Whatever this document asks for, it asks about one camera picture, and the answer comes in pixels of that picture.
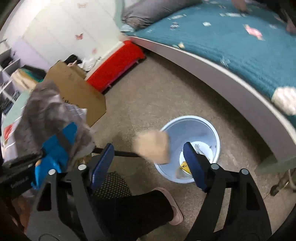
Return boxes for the yellow paper cup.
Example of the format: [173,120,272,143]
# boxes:
[180,161,192,175]

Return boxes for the blue snack wrapper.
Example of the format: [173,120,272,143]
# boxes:
[31,122,77,190]

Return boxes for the beige paper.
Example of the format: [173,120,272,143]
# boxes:
[132,130,170,165]

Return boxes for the red snack bag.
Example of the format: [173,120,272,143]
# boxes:
[4,123,13,143]

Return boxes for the black polka dot chair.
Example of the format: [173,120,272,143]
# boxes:
[93,172,132,200]

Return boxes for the light blue plastic basin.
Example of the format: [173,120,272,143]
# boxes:
[155,115,221,184]

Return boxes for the pink slipper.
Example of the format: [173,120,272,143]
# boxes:
[153,187,184,226]

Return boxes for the grey checkered tablecloth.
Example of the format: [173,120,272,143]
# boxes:
[3,81,95,162]

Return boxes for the brown cardboard box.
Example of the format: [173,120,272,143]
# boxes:
[44,61,106,126]

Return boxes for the hanging clothes in wardrobe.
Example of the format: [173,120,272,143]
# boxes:
[11,65,46,92]

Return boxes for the purple open shelf unit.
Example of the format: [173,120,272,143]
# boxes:
[1,39,22,118]

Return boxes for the red storage bench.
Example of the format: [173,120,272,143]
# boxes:
[86,40,145,92]

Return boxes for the teal bed mattress cover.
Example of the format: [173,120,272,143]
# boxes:
[121,1,295,116]

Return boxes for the grey folded duvet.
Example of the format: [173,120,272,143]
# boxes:
[121,0,202,31]

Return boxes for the teal bunk bed frame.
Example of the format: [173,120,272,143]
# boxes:
[130,36,295,174]

